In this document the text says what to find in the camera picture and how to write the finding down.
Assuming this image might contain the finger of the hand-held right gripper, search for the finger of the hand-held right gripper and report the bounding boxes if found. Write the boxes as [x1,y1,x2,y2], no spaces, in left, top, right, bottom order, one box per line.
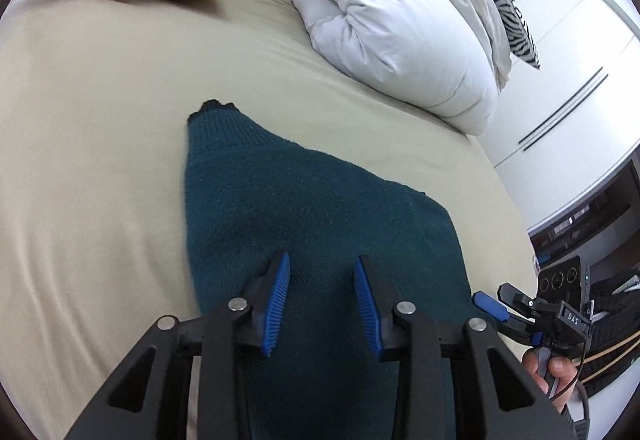
[497,283,543,318]
[471,291,535,345]

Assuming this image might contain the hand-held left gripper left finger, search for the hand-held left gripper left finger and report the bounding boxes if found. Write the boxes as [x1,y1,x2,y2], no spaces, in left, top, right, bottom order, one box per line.
[65,251,292,440]

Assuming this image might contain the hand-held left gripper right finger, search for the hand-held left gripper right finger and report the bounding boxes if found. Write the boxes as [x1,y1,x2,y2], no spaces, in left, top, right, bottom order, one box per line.
[352,255,576,440]

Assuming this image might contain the dark green knit sweater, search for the dark green knit sweater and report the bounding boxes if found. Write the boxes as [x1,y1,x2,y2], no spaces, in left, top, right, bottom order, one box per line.
[184,98,473,440]

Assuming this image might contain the person's right hand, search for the person's right hand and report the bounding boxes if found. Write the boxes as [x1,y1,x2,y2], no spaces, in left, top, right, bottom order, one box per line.
[522,349,583,410]

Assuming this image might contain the bed with beige sheet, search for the bed with beige sheet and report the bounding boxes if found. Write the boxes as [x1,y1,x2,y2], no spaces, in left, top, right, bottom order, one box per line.
[0,0,538,440]

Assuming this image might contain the white wardrobe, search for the white wardrobe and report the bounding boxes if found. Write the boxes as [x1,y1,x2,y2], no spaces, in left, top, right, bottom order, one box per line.
[480,0,640,223]

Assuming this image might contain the white duvet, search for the white duvet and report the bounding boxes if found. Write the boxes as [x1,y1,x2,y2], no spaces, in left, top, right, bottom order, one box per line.
[281,0,512,135]

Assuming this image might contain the black cable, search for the black cable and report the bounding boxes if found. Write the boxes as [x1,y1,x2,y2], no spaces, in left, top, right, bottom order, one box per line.
[550,345,595,440]

